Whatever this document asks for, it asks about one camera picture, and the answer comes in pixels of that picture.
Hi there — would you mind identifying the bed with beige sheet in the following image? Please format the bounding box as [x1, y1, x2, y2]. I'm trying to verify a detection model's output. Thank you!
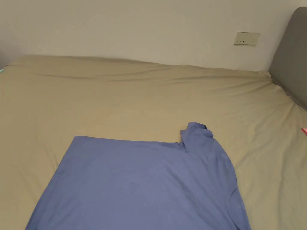
[0, 55, 307, 230]

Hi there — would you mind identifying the blue shirt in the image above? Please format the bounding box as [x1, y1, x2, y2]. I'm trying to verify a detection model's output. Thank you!
[25, 122, 252, 230]

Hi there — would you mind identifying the wall socket plate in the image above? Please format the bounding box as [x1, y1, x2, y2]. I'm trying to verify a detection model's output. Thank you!
[234, 31, 261, 46]

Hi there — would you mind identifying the grey padded headboard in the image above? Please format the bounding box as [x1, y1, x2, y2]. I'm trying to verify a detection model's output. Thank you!
[268, 6, 307, 112]

